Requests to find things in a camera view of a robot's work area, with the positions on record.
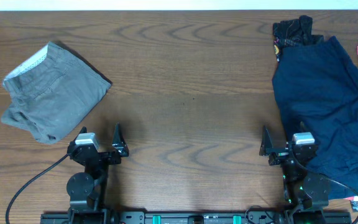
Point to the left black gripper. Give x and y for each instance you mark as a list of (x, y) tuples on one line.
[(103, 154)]

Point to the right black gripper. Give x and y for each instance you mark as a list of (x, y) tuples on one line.
[(266, 145)]

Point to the navy blue shorts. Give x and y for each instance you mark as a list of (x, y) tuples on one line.
[(314, 84)]

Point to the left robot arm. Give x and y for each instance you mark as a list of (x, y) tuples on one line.
[(87, 189)]

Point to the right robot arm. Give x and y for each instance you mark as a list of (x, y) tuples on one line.
[(304, 190)]

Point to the folded grey-brown shorts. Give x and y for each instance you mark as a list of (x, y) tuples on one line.
[(51, 92)]

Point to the black printed garment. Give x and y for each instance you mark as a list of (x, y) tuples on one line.
[(294, 33)]

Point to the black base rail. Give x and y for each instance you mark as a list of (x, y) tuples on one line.
[(248, 217)]

